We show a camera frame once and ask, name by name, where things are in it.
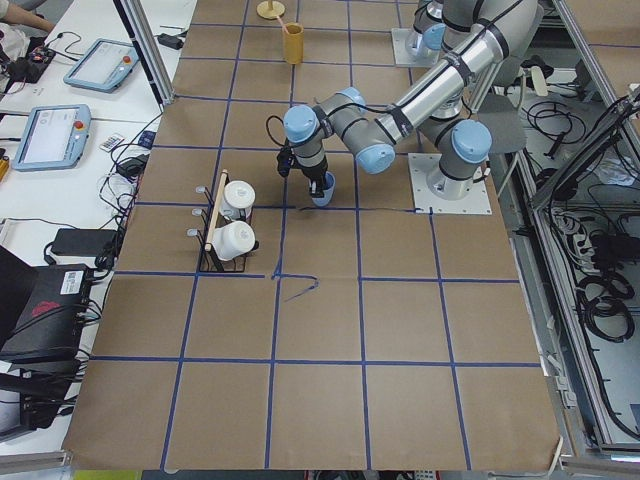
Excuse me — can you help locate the grey office chair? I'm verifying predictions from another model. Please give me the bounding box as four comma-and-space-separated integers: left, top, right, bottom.
478, 58, 548, 155

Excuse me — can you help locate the bamboo chopstick holder cup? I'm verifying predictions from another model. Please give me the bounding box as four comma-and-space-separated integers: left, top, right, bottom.
283, 23, 304, 65

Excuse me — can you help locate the black wire mug rack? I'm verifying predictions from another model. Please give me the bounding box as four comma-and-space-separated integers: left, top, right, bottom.
188, 169, 259, 273

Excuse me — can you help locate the white remote control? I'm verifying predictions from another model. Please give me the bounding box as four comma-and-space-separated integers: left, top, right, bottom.
99, 133, 125, 153

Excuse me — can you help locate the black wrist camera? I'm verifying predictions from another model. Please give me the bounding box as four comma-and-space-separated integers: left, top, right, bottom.
276, 145, 295, 178

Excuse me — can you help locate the black power adapter brick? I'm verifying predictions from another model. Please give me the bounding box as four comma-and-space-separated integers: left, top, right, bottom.
44, 228, 117, 265

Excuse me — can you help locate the white mug near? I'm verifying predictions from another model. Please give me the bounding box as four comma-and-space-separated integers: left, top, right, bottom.
213, 221, 258, 261

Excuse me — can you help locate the white mug far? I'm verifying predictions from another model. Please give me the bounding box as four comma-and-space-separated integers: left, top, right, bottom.
220, 180, 256, 221

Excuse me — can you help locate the wooden cup tree stand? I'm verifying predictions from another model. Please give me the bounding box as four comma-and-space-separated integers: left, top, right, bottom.
256, 0, 286, 20

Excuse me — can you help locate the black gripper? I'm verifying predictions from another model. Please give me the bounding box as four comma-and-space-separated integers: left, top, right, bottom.
302, 167, 327, 196

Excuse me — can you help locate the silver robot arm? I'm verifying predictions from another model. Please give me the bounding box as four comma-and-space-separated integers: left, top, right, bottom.
405, 0, 445, 58
277, 1, 542, 206

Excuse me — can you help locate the blue teach pendant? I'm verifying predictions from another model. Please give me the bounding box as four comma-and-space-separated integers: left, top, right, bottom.
63, 38, 139, 93
11, 104, 91, 171

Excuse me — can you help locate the blue teach pendant far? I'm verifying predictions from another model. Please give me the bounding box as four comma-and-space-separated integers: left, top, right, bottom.
63, 38, 139, 93

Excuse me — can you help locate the light blue plastic cup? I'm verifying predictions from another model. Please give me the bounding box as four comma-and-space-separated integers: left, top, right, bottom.
309, 171, 335, 207

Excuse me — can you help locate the white mug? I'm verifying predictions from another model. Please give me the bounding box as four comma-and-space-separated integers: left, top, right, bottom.
213, 221, 258, 261
220, 180, 256, 221

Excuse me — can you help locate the aluminium frame post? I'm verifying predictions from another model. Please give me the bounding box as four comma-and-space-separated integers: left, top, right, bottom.
113, 0, 175, 106

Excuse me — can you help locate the blue teach pendant near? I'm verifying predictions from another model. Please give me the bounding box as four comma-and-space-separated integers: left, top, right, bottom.
11, 104, 91, 171

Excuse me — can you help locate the black computer box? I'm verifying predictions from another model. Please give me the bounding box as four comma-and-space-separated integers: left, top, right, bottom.
1, 248, 104, 364

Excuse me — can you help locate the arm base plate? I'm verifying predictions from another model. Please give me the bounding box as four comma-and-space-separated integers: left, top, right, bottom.
408, 153, 492, 215
391, 26, 444, 68

